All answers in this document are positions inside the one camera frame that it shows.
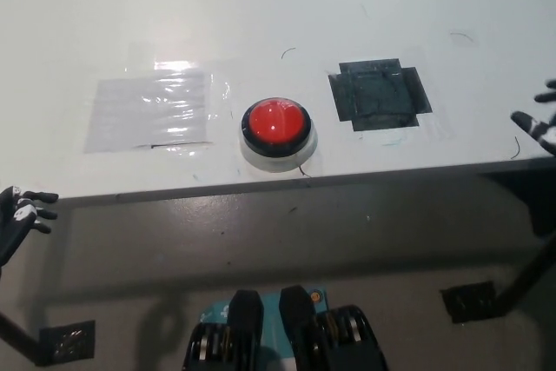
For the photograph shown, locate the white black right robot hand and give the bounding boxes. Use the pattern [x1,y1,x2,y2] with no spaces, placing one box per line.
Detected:
[510,78,556,151]

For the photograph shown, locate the clear taped plastic sheet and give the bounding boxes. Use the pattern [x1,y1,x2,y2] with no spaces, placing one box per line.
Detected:
[83,69,215,155]

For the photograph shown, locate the black table underframe bracket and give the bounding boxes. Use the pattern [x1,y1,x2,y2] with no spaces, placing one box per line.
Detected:
[476,165,556,237]

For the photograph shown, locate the clear glossy tape film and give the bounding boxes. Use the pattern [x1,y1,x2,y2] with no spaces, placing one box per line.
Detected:
[123,57,233,158]

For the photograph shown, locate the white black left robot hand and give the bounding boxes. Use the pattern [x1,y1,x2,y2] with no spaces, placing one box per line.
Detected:
[0,185,60,266]

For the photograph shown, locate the black metal table leg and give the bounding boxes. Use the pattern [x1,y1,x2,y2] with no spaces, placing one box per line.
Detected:
[0,309,47,368]
[493,229,556,318]

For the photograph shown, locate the black robot torso teal top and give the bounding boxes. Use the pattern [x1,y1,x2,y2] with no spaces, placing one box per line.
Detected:
[182,285,388,371]

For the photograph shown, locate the black floor tape patch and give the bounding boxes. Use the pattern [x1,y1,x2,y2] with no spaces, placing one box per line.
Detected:
[38,320,96,367]
[440,280,500,325]

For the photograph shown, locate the red dome push button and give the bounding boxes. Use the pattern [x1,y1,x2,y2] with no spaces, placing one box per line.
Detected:
[237,96,319,174]

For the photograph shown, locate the black tape patch on desk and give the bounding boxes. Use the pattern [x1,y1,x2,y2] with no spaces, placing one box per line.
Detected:
[327,57,434,133]

